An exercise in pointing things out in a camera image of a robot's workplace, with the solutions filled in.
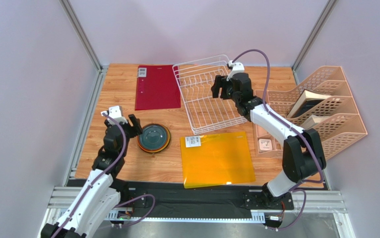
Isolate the dark grey plate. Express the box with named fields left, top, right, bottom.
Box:
left=139, top=124, right=169, bottom=149

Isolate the white wire dish rack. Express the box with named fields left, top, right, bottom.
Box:
left=172, top=55, right=247, bottom=135

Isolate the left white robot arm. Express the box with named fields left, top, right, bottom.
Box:
left=40, top=111, right=143, bottom=238

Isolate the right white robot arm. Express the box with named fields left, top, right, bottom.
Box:
left=211, top=72, right=326, bottom=207

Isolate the red mat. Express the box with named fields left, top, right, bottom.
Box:
left=135, top=65, right=181, bottom=111

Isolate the white label on red mat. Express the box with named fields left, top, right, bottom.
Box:
left=137, top=67, right=147, bottom=78

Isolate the white barcode label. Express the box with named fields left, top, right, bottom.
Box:
left=185, top=136, right=201, bottom=148

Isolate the small beige tray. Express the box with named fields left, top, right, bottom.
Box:
left=253, top=124, right=282, bottom=159

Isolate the black cover book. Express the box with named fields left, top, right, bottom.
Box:
left=287, top=89, right=331, bottom=118

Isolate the orange mat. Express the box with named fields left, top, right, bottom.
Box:
left=180, top=131, right=256, bottom=189

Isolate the tan book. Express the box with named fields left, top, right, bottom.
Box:
left=300, top=115, right=329, bottom=129

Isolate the beige plastic file organizer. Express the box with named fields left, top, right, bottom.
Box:
left=255, top=66, right=368, bottom=160

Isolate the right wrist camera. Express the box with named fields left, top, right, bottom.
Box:
left=226, top=60, right=245, bottom=81

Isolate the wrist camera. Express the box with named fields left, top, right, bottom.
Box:
left=226, top=60, right=245, bottom=81
left=101, top=106, right=128, bottom=125

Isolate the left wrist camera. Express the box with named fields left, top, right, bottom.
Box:
left=101, top=106, right=128, bottom=125

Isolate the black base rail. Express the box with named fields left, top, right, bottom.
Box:
left=121, top=181, right=294, bottom=219

